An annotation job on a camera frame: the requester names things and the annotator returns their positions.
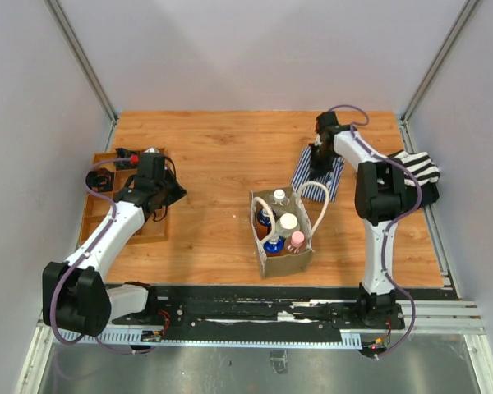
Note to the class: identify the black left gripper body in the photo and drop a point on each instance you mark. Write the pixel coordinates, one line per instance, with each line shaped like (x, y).
(169, 189)

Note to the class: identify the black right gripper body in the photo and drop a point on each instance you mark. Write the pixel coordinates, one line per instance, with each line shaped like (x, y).
(321, 160)

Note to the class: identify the blue white striped cloth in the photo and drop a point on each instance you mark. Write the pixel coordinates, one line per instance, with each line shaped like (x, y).
(330, 180)

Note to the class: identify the wooden compartment tray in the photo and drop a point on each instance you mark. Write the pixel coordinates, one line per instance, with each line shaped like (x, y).
(101, 207)

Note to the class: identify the clear bottle white cap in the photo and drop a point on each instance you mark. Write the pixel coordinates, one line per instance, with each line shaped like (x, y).
(278, 198)

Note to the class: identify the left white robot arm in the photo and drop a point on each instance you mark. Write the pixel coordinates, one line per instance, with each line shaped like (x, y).
(76, 302)

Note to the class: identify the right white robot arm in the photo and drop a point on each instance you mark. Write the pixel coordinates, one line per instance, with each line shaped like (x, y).
(385, 192)

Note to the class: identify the beige canvas bag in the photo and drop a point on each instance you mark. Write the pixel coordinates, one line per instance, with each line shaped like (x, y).
(289, 264)

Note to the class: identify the dark green rolled sock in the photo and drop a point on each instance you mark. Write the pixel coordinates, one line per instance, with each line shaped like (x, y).
(127, 154)

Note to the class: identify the dark rolled sock orange pattern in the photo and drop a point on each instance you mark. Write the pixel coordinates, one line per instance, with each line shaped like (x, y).
(100, 180)

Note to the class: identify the green bottle white cap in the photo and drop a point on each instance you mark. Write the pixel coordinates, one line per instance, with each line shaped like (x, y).
(286, 225)

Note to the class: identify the blue cap bottle back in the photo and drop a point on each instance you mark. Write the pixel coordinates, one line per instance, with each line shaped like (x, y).
(263, 219)

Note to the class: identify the blue cap bottle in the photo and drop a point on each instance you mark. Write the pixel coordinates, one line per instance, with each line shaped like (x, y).
(274, 246)
(263, 219)

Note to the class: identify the pink cap bottle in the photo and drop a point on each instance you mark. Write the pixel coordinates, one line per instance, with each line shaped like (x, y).
(294, 244)

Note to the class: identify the black white striped cloth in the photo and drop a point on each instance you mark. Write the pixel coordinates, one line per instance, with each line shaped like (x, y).
(420, 165)

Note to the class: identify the blue cap bottle front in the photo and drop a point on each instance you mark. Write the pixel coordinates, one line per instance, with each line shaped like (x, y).
(274, 246)

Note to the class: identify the white slotted cable duct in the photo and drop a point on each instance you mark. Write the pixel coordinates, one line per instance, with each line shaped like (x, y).
(143, 339)

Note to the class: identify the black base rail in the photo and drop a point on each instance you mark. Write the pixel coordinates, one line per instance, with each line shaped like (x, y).
(256, 312)

